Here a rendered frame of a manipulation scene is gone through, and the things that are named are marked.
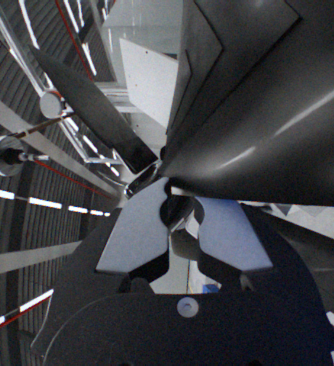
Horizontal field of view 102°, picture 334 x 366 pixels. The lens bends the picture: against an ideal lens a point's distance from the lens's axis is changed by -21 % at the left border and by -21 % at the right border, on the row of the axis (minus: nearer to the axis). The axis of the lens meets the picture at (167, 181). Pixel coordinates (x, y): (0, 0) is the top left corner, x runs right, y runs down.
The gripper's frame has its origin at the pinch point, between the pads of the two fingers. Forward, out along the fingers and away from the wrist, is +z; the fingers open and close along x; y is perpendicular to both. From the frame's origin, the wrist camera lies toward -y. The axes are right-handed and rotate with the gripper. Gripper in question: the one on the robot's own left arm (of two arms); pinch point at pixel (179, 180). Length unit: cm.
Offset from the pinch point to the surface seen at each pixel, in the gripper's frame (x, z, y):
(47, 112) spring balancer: -72, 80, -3
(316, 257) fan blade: 17.7, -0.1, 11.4
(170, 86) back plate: -1.1, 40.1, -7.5
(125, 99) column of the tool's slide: -25, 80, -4
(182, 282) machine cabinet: 24, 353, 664
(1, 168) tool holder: -28.7, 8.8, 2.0
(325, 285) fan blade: 19.2, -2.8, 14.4
